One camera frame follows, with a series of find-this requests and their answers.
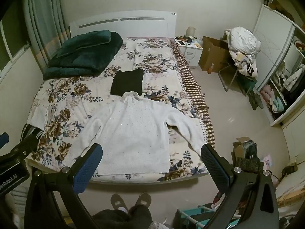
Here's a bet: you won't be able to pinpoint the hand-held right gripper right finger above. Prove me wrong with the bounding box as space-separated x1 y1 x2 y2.
201 144 279 229

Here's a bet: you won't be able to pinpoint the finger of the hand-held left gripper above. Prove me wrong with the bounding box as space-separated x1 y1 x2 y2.
0 135 40 165
0 132 10 149

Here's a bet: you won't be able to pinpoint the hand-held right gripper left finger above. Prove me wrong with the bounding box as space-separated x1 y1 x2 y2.
24 143 103 229

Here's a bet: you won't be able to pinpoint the white knit sweater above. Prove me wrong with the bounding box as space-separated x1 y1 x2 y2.
77 91 208 176

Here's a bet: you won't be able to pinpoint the black white striped cloth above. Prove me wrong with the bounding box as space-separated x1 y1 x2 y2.
21 123 44 149

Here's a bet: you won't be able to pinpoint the small open cardboard box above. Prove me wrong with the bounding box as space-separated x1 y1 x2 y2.
232 136 258 163

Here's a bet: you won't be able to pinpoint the black woven basket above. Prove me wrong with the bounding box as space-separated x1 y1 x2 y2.
235 157 262 173

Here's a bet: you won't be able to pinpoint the small white cloth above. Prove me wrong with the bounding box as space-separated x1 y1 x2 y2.
29 105 51 129

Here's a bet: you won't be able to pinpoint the person's left slipper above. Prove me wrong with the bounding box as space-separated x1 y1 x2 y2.
111 194 129 213

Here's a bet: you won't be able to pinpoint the person's slipper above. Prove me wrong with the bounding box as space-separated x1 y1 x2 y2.
111 194 129 213
135 193 152 210

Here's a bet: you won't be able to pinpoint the teal storage rack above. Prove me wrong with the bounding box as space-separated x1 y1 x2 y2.
176 204 229 229

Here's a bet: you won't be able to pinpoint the person's right slipper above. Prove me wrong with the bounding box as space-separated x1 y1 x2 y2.
135 193 152 210

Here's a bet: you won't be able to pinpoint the person's legs in dark pants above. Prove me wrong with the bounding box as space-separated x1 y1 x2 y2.
92 205 153 229

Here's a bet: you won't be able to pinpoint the pair of grey floor slippers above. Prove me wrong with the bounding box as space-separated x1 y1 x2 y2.
248 92 264 110

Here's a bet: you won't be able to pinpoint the brown checkered bed sheet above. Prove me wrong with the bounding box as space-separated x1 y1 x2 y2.
170 40 216 148

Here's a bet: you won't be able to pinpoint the metal folding chair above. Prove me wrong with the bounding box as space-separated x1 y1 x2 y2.
218 62 256 93

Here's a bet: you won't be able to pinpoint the window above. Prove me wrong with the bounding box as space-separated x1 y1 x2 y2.
0 19 31 77

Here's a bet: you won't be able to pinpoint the black folded garment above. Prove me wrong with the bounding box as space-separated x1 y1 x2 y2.
110 69 144 96

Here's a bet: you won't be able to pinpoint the dark green plush blanket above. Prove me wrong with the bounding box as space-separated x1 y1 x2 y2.
43 30 123 81

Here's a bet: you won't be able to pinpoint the brown cardboard box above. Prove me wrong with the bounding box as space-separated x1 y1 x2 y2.
198 36 230 73

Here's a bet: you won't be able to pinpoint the white nightstand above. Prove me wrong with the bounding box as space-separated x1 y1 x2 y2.
175 37 204 68

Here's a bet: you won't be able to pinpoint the floral bed sheet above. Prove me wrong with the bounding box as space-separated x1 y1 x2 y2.
26 37 215 184

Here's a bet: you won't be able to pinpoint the pile of white bedding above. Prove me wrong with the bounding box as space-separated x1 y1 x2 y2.
224 27 261 78

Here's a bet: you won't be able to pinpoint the grey-green curtain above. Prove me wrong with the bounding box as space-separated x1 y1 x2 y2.
22 0 69 69

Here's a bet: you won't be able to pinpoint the white open wardrobe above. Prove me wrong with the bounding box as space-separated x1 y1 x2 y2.
253 3 305 127

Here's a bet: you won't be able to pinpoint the white bed headboard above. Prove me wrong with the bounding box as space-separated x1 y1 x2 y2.
69 11 178 39

